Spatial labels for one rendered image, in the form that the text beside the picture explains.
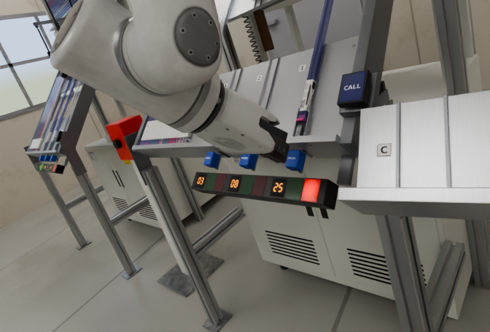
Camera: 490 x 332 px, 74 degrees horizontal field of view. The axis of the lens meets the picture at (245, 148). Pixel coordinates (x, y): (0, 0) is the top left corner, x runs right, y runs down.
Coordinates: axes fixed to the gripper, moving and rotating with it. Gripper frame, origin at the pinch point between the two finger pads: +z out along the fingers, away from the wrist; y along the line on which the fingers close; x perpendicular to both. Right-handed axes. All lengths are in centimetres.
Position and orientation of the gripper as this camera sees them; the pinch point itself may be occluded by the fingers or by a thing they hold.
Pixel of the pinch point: (275, 149)
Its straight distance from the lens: 50.2
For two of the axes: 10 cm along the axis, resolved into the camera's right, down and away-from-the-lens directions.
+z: 6.7, 3.7, 6.5
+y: 7.0, -0.2, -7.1
